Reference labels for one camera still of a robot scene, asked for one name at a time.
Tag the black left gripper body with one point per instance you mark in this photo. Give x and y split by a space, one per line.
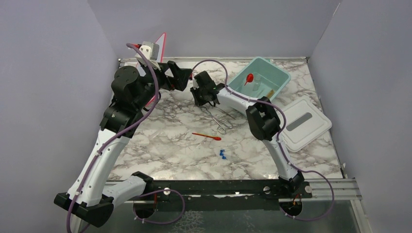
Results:
168 82

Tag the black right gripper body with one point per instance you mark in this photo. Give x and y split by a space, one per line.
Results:
198 96

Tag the steel tweezers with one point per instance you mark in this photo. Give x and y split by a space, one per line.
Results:
226 113

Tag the tan bristle test tube brush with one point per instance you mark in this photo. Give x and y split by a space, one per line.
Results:
270 94

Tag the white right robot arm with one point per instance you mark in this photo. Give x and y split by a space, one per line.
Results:
264 123

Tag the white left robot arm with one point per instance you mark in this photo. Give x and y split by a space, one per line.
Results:
88 198

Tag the pink framed whiteboard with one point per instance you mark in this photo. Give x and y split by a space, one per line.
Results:
161 42

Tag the red pipette in bin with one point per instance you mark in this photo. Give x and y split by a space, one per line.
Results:
249 79

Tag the red pipette on table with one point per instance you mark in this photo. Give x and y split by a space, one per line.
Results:
208 136

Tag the teal plastic bin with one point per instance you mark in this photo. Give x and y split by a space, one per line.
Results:
267 76

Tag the white bin lid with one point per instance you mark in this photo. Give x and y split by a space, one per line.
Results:
304 123

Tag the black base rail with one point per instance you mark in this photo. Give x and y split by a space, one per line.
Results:
215 195

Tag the aluminium frame rail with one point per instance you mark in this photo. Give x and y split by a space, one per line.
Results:
320 190

